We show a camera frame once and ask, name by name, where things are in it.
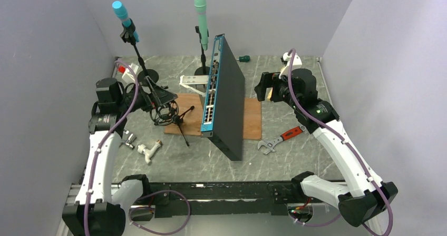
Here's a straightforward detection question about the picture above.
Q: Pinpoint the beige microphone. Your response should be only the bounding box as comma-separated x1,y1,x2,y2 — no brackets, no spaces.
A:
266,88,273,101

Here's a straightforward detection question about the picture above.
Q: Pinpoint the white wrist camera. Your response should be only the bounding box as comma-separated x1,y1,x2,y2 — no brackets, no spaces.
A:
118,63,142,83
279,52,302,76

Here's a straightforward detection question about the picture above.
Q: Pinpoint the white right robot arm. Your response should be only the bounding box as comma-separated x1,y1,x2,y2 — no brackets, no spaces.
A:
254,68,398,232

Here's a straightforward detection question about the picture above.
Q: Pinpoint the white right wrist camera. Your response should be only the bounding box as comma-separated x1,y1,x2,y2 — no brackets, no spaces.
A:
279,52,302,76

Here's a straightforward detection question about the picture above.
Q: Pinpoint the wooden board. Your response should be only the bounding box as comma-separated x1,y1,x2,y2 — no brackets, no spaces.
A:
164,92,262,143

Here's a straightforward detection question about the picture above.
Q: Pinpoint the black tripod shock-mount stand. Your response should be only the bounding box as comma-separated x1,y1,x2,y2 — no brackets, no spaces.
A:
149,101,195,147

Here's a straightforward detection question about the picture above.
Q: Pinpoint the green-handled screwdriver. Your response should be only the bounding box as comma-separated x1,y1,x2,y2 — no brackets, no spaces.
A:
236,55,250,62

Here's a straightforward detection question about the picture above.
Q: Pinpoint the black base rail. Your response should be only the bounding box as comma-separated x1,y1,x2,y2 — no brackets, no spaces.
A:
131,181,322,219

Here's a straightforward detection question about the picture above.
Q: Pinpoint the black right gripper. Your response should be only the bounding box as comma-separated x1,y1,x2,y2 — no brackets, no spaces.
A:
255,72,300,110

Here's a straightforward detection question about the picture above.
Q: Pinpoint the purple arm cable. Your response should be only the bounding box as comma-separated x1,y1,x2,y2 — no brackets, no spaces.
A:
284,47,394,236
83,58,192,236

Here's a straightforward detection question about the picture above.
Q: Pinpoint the white pipe valve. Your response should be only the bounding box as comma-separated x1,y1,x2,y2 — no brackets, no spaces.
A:
137,140,162,164

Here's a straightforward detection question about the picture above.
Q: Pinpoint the chrome faucet fitting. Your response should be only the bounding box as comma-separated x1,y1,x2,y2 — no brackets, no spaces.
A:
121,129,137,150

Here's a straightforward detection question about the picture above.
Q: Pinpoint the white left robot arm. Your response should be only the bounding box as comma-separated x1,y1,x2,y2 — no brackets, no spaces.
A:
62,78,168,235

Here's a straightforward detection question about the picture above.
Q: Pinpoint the blue microphone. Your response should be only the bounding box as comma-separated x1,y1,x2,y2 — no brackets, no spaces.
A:
112,1,139,42

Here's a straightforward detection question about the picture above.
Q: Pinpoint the red-handled adjustable wrench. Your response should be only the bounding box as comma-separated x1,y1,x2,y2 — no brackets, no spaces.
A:
257,126,306,155

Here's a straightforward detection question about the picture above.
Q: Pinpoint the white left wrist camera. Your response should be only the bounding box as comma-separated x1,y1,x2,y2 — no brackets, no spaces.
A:
118,63,142,83

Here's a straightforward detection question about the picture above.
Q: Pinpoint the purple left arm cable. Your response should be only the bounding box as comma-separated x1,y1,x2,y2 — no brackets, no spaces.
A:
83,58,192,236

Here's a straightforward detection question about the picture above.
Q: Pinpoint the green microphone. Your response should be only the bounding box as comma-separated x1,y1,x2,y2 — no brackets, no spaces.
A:
194,0,209,51

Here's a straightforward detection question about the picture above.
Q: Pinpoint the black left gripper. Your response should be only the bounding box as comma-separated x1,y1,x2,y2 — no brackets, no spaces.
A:
116,76,177,115

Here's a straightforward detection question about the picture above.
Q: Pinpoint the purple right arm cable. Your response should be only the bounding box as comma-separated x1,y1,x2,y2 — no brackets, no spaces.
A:
284,47,394,236

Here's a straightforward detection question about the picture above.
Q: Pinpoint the grey metal bracket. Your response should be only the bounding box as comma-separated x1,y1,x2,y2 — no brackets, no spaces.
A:
179,75,209,97

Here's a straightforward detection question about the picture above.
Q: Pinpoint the black round-base mic stand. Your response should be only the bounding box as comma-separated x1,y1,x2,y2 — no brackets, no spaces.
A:
120,18,159,87

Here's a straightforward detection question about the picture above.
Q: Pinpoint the blue network switch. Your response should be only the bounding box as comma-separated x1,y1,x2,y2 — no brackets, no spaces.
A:
200,34,245,161

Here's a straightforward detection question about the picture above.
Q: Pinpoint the black green-mic stand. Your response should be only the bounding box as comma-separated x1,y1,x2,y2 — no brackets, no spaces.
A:
195,25,210,75

